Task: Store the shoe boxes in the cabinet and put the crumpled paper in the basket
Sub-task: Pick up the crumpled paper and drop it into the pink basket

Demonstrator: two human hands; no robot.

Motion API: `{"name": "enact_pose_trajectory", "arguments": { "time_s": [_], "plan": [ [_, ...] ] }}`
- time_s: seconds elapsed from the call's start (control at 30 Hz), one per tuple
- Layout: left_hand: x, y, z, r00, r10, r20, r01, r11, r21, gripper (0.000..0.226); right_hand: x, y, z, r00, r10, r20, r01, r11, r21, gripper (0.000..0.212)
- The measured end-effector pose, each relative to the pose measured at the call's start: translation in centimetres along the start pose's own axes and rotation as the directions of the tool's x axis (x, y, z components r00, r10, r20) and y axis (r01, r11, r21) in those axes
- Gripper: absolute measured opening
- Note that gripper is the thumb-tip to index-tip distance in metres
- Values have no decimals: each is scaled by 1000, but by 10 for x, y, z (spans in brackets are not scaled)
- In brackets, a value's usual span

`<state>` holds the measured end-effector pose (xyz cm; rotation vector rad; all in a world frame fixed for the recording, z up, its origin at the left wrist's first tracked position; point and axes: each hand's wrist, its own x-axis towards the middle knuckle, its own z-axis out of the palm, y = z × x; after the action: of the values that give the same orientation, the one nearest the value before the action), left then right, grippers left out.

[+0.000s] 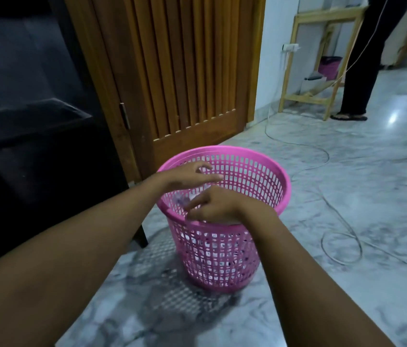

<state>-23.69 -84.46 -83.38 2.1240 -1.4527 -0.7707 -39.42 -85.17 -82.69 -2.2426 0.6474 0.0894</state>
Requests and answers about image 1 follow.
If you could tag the person's right hand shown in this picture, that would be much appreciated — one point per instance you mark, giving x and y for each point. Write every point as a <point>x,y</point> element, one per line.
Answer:
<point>225,209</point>

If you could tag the person's left hand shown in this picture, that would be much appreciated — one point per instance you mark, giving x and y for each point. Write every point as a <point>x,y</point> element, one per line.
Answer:
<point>189,177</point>

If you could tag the pile of paper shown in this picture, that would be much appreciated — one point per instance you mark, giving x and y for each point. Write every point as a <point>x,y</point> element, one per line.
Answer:
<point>180,199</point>

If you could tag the dark wooden cabinet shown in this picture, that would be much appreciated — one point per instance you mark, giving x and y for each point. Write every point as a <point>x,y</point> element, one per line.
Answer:
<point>26,158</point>

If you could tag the person's left forearm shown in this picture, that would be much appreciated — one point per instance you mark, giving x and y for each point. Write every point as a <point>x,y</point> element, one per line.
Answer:
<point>62,271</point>

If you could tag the person's right forearm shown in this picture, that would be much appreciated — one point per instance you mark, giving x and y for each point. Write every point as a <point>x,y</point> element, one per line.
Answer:
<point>308,292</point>

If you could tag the pink plastic waste basket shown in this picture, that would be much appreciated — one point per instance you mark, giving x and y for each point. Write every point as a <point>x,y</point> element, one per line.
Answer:
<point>272,177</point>

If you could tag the metal room door hinge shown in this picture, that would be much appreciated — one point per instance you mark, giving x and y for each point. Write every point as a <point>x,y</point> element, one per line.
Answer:
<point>125,116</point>

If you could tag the brown wooden room door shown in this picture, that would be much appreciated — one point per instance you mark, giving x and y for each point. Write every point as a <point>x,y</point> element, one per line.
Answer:
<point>189,68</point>

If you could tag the small purple bucket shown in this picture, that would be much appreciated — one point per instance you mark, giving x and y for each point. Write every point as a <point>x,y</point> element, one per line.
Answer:
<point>330,66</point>

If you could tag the white wall socket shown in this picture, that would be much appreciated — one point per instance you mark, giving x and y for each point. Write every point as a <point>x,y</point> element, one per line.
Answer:
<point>291,47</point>

